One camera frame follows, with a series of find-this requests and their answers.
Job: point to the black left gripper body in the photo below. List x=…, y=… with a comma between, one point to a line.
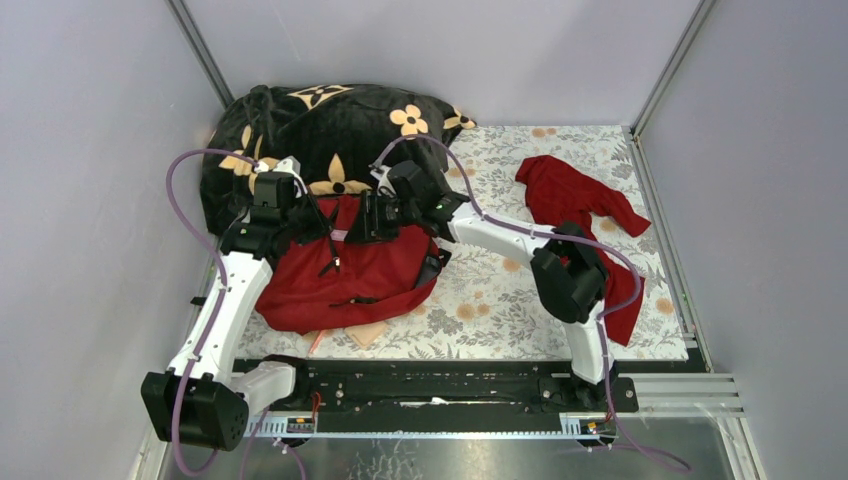
x=317, y=221

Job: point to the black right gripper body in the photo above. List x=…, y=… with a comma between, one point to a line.
x=409, y=212

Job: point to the pink eraser stick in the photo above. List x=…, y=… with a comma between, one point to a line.
x=339, y=235

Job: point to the red student backpack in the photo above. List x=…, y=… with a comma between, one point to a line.
x=329, y=284

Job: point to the orange pen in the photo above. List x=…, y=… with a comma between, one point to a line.
x=319, y=336

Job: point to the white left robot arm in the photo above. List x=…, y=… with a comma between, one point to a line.
x=198, y=400

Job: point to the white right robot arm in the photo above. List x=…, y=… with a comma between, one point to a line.
x=568, y=273

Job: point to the black floral blanket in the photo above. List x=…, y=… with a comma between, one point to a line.
x=335, y=131

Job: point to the floral table mat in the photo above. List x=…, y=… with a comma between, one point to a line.
x=484, y=305

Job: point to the red cloth garment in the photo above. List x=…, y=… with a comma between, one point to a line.
x=557, y=193

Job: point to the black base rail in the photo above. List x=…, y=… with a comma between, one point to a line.
x=446, y=397

